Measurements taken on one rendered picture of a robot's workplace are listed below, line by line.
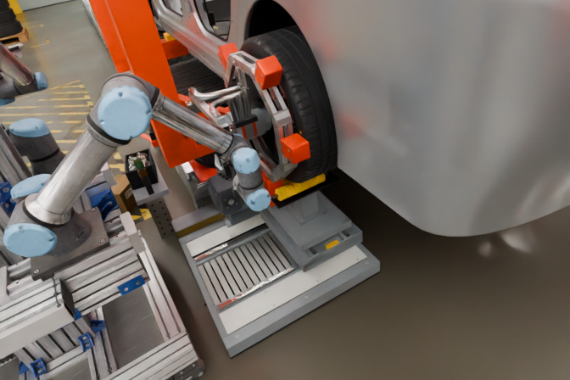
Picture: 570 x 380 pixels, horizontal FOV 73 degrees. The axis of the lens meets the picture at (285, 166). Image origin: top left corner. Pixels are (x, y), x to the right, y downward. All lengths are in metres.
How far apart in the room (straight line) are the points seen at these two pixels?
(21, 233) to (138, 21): 1.06
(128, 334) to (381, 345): 1.07
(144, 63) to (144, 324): 1.15
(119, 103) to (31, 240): 0.43
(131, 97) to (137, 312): 1.18
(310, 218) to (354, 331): 0.58
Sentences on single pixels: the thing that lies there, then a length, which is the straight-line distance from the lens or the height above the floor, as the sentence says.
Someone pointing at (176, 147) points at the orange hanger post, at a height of 0.63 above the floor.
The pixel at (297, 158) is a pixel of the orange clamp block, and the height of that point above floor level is 0.84.
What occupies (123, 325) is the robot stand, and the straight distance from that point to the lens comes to 1.92.
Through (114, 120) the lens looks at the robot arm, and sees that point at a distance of 0.98.
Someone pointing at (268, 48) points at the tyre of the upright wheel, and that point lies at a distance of 1.50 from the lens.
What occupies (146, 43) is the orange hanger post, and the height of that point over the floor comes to 1.17.
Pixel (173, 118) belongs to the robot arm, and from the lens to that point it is 1.16.
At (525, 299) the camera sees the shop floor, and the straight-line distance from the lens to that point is 2.12.
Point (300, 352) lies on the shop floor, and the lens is 1.85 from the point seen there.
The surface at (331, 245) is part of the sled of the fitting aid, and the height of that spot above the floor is 0.18.
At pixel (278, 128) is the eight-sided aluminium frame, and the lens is 1.41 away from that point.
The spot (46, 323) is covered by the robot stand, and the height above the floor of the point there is 0.70.
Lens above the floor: 1.60
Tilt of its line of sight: 34 degrees down
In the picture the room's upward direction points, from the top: 9 degrees counter-clockwise
